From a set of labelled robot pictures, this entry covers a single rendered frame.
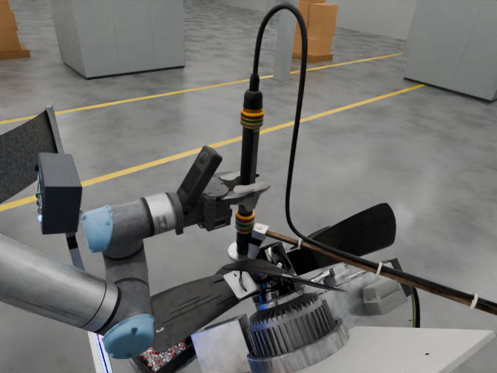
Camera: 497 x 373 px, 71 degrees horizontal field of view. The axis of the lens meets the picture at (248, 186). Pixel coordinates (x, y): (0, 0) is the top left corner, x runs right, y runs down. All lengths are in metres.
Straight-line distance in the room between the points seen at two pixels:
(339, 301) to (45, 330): 1.88
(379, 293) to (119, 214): 0.71
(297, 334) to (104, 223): 0.52
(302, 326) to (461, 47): 7.47
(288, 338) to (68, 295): 0.52
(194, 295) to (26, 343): 1.69
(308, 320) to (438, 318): 1.91
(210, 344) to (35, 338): 1.60
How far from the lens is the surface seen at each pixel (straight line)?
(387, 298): 1.06
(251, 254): 0.83
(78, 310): 0.57
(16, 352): 2.48
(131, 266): 0.68
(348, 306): 1.05
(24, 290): 0.54
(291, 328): 0.90
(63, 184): 1.28
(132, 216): 0.64
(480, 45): 7.95
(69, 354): 2.37
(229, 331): 1.01
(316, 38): 8.99
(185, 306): 0.90
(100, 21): 6.87
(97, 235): 0.63
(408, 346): 0.81
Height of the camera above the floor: 1.88
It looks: 32 degrees down
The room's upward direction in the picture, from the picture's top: 4 degrees clockwise
